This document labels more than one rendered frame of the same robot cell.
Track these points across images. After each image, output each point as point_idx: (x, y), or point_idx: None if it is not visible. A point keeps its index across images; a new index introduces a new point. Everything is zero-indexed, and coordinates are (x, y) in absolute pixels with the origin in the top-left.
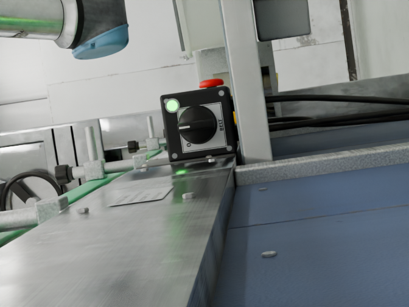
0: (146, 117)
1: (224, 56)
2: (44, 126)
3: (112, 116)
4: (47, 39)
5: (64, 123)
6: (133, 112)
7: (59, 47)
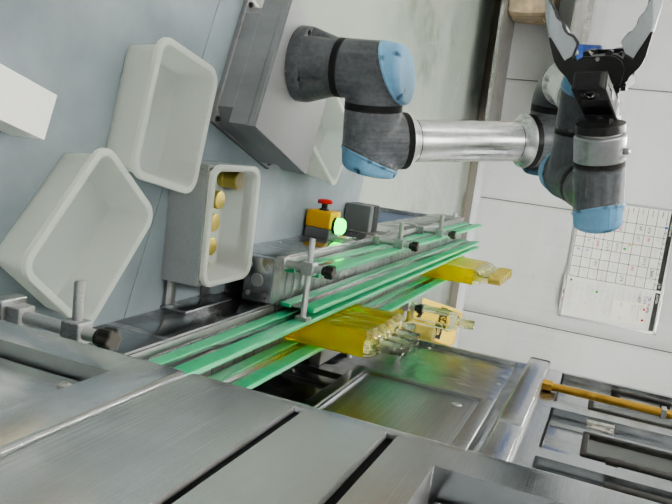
0: (315, 239)
1: None
2: (435, 441)
3: (132, 357)
4: (421, 161)
5: (336, 413)
6: (60, 336)
7: (409, 167)
